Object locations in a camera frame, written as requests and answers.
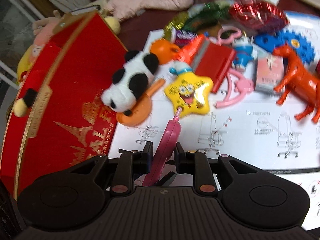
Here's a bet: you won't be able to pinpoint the blue toy gear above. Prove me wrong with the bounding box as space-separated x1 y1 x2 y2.
254 28 316 65

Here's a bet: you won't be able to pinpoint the pink toy phone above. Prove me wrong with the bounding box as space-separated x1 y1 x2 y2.
142 106 185 187

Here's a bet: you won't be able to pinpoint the red foil balloon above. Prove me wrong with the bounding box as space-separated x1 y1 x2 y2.
228 1 290 33

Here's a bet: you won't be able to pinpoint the blue and white cat figure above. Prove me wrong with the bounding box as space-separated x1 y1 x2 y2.
232 36 255 72

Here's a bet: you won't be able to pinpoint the green plastic packet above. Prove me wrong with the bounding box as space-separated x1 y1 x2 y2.
187 1 231 31

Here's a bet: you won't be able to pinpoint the red black mouse plush toy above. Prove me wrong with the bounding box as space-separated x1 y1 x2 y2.
13 67 55 118

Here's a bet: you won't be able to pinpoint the pink curved plastic toy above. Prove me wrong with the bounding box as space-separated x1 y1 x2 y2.
216 69 255 109

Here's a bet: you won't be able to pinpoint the pink and yellow plush toy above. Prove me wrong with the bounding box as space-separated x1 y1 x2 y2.
16 9 66 86

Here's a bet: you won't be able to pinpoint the white instruction sheet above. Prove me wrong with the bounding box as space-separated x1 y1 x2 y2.
107 11 320 231

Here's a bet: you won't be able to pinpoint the orange toy water gun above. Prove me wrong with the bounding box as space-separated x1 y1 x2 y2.
174 33 207 65

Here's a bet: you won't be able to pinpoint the purple cup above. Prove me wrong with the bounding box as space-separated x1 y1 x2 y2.
171 27 198 47

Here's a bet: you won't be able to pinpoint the panda plush toy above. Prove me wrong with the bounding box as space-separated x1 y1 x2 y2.
101 50 160 117

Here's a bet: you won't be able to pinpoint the pink card box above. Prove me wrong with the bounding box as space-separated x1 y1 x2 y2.
254 52 285 93

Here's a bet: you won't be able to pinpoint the cream yellow plush toy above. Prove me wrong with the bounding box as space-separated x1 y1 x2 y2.
86 0 122 35

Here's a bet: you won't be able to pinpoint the red and grey toy box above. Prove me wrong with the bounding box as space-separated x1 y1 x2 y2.
191 39 237 95

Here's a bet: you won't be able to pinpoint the yellow star cartoon toy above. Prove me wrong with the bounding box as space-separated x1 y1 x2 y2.
163 71 215 118

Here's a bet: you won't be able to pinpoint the red gift bag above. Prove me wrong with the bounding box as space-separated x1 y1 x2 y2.
0 11 128 201

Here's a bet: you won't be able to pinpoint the orange toy pot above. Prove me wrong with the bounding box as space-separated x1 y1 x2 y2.
149 38 180 66

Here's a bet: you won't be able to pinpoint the orange toy horse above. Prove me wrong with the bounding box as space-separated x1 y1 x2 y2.
273 43 320 124

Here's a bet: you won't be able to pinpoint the pink heart sunglasses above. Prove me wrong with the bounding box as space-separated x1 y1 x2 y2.
217 26 243 47

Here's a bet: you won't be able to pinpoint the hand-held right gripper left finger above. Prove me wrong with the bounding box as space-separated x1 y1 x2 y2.
67 141 154 197

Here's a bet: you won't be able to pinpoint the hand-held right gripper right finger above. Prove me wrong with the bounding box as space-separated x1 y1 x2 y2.
174 142 258 197

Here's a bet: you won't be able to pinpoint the orange toy frying pan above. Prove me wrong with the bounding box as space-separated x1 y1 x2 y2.
116 78 166 127

